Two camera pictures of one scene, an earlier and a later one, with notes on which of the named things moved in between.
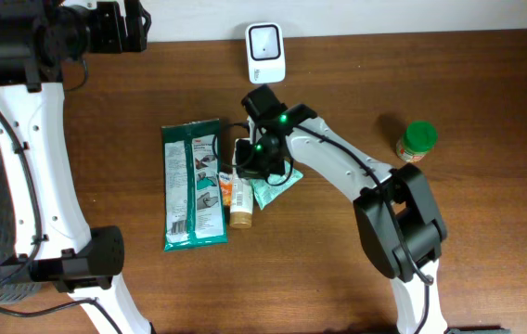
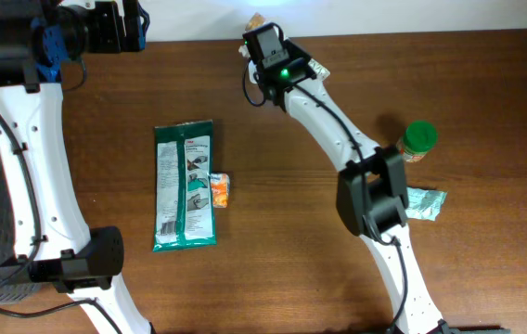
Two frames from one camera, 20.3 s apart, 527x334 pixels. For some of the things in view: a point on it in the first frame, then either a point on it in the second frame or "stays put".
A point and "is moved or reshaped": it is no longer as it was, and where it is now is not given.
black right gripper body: (263, 154) to (299, 53)
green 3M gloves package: (194, 199) is moved or reshaped
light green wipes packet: (266, 193) is moved or reshaped
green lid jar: (418, 139) stays put
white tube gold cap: (241, 203) to (271, 48)
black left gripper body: (106, 32) stays put
